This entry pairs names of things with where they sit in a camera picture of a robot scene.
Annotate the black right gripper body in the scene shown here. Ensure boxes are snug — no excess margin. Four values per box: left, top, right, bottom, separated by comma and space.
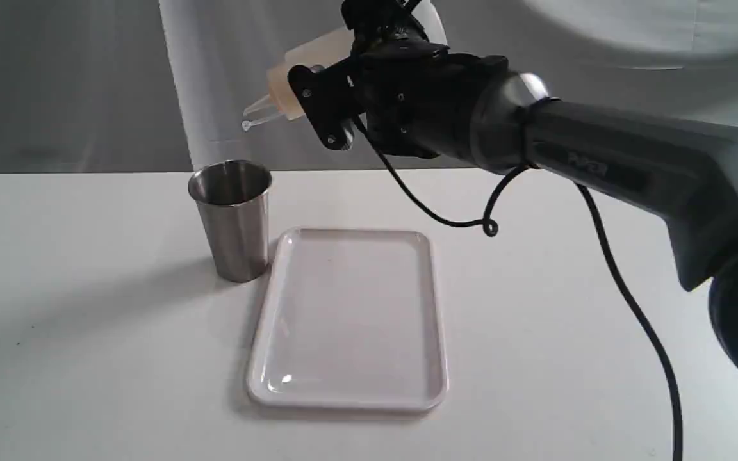
289, 1, 509, 161

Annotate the clear plastic squeeze bottle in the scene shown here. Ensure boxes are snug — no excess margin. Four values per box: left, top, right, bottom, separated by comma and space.
242, 0, 450, 132

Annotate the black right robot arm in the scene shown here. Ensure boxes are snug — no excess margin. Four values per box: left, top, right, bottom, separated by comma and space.
288, 1, 738, 368

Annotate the stainless steel cup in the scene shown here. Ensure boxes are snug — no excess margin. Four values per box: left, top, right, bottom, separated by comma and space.
187, 160, 272, 283

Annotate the white plastic tray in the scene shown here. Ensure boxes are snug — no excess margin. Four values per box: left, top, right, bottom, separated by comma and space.
246, 227, 449, 414

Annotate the grey backdrop cloth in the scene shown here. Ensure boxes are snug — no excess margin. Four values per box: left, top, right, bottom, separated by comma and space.
0, 1, 738, 174

